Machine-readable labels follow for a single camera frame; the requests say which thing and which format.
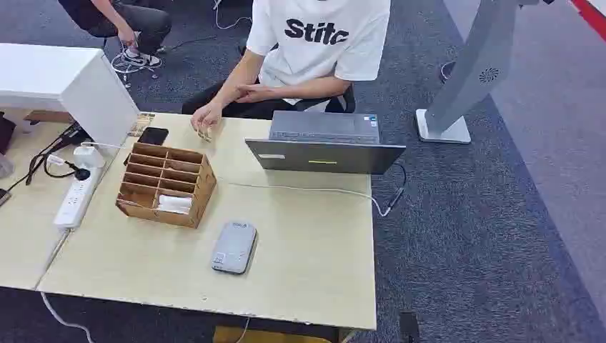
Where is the person's left hand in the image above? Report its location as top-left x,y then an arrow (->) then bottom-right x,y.
234,84 -> 277,104

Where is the person's right hand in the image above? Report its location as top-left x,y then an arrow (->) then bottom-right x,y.
190,100 -> 224,135

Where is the black smartphone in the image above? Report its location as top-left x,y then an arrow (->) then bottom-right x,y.
136,126 -> 170,147

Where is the patterned card stack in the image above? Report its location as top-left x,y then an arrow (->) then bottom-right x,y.
127,111 -> 157,139

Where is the person in white shirt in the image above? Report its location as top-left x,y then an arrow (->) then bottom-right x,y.
182,0 -> 392,131

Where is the wooden card box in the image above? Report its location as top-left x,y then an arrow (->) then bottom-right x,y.
115,141 -> 218,230

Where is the white stool base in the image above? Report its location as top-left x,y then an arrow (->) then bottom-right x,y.
110,44 -> 164,89

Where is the grey laptop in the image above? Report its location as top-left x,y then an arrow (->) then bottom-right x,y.
244,110 -> 407,177

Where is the white card stack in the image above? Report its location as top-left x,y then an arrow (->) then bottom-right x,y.
155,193 -> 194,215

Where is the white desk partition box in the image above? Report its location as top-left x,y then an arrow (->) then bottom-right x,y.
0,43 -> 141,149

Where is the white charger plug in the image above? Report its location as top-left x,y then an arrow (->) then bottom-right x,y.
72,145 -> 106,170

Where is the person in dark clothes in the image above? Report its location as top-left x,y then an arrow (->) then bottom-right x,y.
57,0 -> 173,68

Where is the grey power bank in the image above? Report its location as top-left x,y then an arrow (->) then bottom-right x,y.
210,220 -> 259,276

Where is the white power strip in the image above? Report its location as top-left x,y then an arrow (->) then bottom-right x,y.
53,165 -> 103,232

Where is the brown cardboard box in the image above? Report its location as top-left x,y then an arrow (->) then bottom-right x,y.
23,109 -> 75,125

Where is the dark bag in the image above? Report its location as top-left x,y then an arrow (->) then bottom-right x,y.
0,112 -> 18,156

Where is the grey floor stand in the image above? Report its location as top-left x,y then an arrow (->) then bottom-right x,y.
414,0 -> 556,145

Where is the yellow wooden box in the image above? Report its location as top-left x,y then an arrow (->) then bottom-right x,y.
212,325 -> 333,343

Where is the black floor box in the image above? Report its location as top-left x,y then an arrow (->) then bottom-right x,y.
398,310 -> 422,343

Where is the white floor cable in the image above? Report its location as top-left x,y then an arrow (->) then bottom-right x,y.
212,0 -> 253,31

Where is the black plug with cable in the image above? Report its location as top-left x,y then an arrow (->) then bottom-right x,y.
24,124 -> 91,187

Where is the black laptop cable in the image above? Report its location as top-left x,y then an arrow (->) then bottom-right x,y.
378,162 -> 409,215

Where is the white power strip cord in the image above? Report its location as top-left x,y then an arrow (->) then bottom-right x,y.
39,229 -> 96,343

